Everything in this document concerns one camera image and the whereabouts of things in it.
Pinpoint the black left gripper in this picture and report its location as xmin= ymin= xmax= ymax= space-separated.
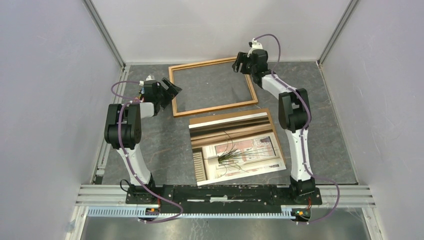
xmin=156 ymin=78 xmax=182 ymax=109

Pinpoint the wooden picture frame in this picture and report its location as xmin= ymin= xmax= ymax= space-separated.
xmin=168 ymin=56 xmax=259 ymax=118

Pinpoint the clear acrylic glazing sheet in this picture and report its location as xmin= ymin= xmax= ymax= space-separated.
xmin=172 ymin=61 xmax=255 ymax=114

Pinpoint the glossy plant photo print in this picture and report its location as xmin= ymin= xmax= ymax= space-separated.
xmin=188 ymin=108 xmax=287 ymax=186

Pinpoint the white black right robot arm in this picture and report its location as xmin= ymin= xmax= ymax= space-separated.
xmin=232 ymin=49 xmax=316 ymax=204

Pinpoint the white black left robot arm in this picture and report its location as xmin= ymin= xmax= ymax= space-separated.
xmin=104 ymin=76 xmax=182 ymax=204

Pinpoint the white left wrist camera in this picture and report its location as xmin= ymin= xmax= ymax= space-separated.
xmin=139 ymin=74 xmax=155 ymax=87

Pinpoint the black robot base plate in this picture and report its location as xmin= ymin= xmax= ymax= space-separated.
xmin=125 ymin=184 xmax=323 ymax=215

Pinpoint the aluminium toothed rail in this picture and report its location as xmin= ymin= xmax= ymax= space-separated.
xmin=86 ymin=206 xmax=310 ymax=221

